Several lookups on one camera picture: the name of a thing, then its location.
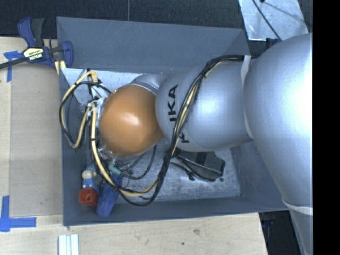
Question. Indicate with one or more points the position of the blue and white toy figure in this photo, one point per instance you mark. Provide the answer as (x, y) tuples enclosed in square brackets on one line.
[(87, 178)]

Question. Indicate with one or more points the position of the dark blue cylindrical object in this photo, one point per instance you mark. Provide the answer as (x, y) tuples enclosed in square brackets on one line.
[(105, 200)]

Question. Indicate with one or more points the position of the grey metal bin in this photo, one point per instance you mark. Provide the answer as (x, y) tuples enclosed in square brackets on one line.
[(132, 44)]

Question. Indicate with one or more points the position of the pale wood board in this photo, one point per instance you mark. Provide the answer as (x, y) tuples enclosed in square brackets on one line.
[(34, 142)]

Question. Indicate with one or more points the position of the red toy block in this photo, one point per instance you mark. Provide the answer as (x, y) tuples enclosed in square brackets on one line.
[(87, 197)]

